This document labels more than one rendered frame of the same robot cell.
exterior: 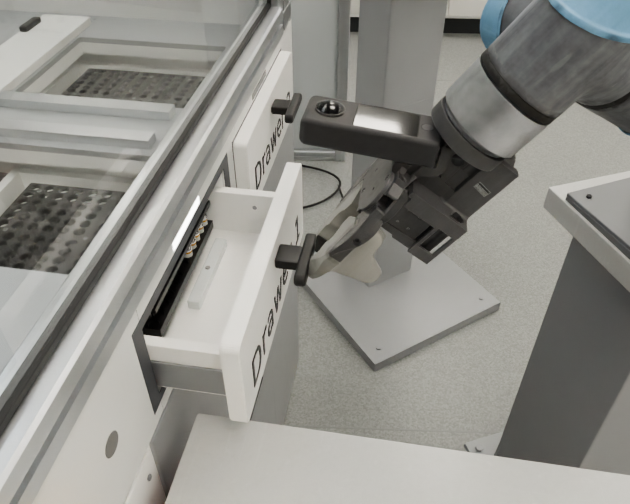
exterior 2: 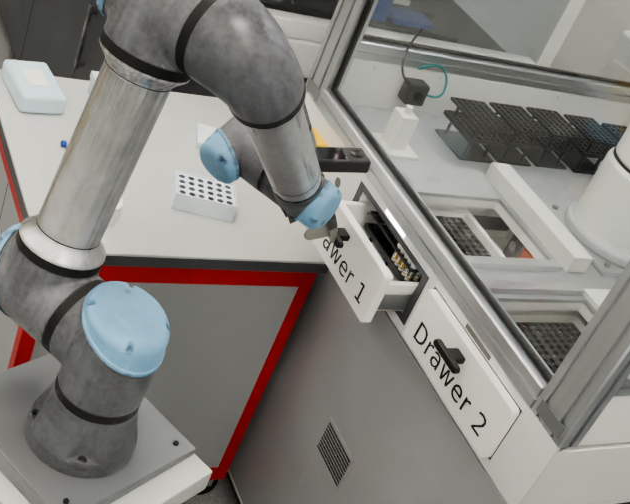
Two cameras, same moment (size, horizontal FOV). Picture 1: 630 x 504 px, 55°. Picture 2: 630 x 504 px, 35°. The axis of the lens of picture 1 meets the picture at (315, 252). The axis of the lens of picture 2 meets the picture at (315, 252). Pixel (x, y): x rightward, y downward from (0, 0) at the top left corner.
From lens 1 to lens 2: 1.95 m
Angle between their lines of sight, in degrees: 96
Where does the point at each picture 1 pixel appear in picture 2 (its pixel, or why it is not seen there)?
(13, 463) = (341, 113)
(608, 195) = (158, 447)
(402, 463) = (227, 250)
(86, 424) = not seen: hidden behind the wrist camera
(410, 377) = not seen: outside the picture
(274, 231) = (355, 228)
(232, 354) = not seen: hidden behind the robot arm
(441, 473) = (208, 247)
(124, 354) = (357, 177)
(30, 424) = (347, 119)
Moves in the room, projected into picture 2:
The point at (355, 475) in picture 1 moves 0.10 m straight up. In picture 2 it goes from (244, 244) to (261, 202)
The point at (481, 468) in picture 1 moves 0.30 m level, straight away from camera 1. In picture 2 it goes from (190, 250) to (188, 359)
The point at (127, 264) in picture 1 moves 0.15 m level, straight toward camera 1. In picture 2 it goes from (378, 161) to (317, 120)
